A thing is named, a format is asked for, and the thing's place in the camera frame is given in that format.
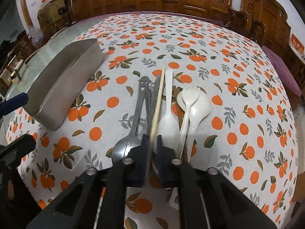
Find light bamboo chopstick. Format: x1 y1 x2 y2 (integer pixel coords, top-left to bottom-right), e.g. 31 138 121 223
145 67 165 179

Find plain steel spoon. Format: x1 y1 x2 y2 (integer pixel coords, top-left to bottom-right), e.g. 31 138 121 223
124 85 153 158

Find large white plastic spoon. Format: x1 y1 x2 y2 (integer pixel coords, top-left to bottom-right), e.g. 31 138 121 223
184 88 211 162

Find white plastic fork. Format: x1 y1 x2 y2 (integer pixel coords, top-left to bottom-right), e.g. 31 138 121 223
176 88 200 159

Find steel fork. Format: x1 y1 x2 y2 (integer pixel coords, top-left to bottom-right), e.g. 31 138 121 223
145 75 161 135

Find white plastic teaspoon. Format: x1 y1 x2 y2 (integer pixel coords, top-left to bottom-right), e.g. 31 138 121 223
153 69 179 154

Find steel utensil tray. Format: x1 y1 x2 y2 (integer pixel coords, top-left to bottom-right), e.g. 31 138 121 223
23 38 104 131

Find orange print tablecloth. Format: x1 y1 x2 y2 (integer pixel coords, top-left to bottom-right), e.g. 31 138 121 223
6 11 300 229

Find cardboard boxes stack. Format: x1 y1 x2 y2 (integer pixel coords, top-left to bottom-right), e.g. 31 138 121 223
37 0 72 39

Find purple seat cushion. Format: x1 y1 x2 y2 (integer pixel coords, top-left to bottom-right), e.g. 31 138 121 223
262 46 301 97

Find red sign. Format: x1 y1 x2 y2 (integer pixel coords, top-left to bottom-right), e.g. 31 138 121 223
290 34 304 55

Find smiley handle steel spoon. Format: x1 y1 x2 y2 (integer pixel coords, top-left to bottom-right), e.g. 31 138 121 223
112 76 150 164

